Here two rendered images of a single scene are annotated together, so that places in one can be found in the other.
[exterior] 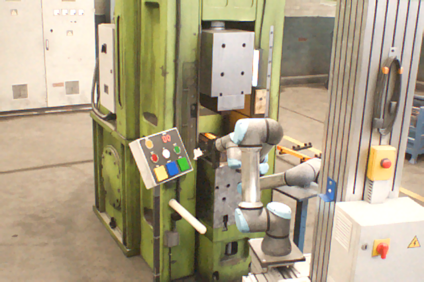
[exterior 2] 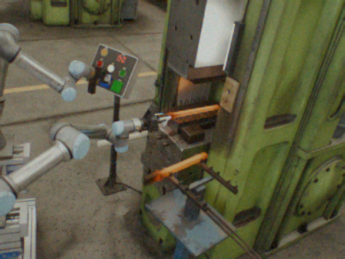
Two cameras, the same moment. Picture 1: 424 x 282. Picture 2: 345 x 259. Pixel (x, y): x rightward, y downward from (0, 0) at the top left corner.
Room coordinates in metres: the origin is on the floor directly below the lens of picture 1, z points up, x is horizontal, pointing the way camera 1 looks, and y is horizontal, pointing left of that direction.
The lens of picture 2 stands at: (2.96, -1.98, 2.06)
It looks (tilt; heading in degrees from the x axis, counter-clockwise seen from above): 31 degrees down; 82
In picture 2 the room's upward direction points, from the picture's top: 9 degrees clockwise
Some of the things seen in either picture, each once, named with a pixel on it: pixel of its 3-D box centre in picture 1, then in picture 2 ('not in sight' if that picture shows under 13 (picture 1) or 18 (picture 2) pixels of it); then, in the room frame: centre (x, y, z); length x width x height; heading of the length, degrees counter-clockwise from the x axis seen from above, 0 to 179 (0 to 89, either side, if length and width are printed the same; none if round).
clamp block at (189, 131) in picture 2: not in sight; (192, 134); (3.33, -0.24, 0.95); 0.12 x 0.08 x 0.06; 29
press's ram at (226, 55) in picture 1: (222, 59); (219, 22); (3.40, -0.05, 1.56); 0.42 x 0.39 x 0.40; 29
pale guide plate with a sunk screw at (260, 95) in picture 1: (260, 101); (229, 94); (3.46, -0.32, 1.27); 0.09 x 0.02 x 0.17; 119
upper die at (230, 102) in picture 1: (215, 96); (206, 62); (3.38, -0.01, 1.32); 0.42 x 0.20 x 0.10; 29
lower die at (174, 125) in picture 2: (213, 146); (196, 114); (3.38, -0.01, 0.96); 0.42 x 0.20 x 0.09; 29
